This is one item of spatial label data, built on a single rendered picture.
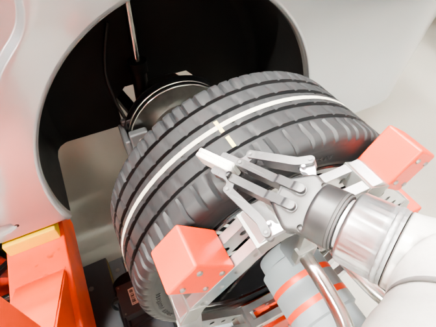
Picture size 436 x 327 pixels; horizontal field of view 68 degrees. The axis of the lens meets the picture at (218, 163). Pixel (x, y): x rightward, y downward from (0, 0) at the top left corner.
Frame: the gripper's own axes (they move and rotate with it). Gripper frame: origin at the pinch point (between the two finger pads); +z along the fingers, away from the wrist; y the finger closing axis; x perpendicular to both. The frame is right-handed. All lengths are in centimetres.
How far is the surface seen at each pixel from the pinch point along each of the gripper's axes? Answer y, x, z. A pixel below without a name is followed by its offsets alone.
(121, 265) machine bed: -41, -89, 75
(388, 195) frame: 15.0, -23.0, -20.0
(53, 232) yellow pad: -32, -27, 53
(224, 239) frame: -8.8, -8.4, -3.6
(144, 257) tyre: -18.8, -8.5, 7.7
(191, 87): 23.1, -21.7, 38.1
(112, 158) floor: 0, -101, 142
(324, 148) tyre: 12.9, -9.3, -9.9
